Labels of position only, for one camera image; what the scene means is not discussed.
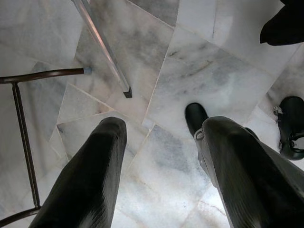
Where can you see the silver metal clothes rack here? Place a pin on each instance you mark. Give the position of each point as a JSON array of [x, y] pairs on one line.
[[104, 47]]

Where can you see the marble top folding table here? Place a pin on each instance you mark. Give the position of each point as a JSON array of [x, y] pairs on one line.
[[47, 74]]

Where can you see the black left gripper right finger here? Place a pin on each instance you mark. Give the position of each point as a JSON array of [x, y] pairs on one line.
[[249, 178]]

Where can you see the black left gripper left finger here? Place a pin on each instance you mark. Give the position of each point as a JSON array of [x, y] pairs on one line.
[[83, 178]]

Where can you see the black t-shirt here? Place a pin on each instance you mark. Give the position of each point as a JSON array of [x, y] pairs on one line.
[[282, 26]]

